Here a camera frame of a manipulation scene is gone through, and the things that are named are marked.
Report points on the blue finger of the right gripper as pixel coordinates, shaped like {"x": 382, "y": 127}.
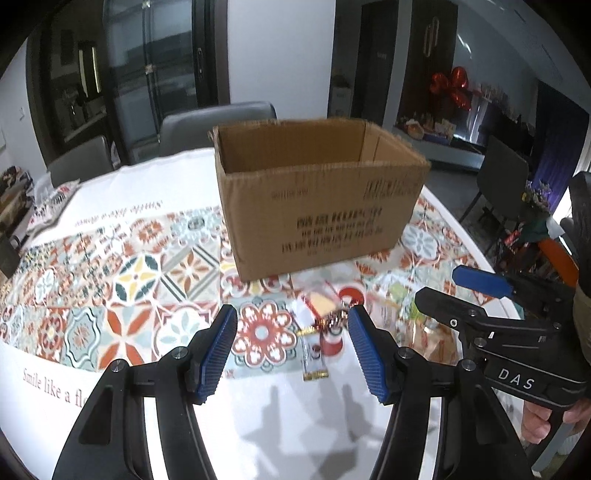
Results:
{"x": 460, "y": 315}
{"x": 487, "y": 283}

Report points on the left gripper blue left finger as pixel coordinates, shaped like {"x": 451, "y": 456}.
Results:
{"x": 108, "y": 439}

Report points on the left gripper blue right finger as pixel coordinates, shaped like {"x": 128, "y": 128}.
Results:
{"x": 476, "y": 440}

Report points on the gold triangular snack packet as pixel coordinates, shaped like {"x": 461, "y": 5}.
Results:
{"x": 436, "y": 342}

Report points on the green jelly snack packet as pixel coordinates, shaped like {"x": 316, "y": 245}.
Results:
{"x": 392, "y": 305}

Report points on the yellow cheese snack packet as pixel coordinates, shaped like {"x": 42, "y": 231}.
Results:
{"x": 319, "y": 305}

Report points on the person right hand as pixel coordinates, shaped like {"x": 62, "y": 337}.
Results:
{"x": 536, "y": 420}

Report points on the red wooden chair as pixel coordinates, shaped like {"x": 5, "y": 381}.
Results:
{"x": 560, "y": 260}

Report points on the dark chair by cabinet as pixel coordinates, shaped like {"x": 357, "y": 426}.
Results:
{"x": 501, "y": 180}

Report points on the white low cabinet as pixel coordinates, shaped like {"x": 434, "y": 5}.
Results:
{"x": 444, "y": 154}

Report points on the patterned tile tablecloth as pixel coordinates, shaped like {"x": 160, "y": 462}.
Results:
{"x": 136, "y": 290}

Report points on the red foil balloon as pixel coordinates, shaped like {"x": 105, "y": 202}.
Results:
{"x": 455, "y": 86}

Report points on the black mug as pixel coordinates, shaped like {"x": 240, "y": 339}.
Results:
{"x": 9, "y": 257}

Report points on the brown cardboard box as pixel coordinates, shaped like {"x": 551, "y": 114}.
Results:
{"x": 298, "y": 194}

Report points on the white patterned snack bag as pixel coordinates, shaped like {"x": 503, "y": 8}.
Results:
{"x": 49, "y": 210}

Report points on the grey dining chair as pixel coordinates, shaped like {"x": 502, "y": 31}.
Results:
{"x": 85, "y": 162}
{"x": 190, "y": 130}

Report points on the black glass sliding door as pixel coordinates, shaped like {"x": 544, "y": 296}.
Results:
{"x": 117, "y": 69}

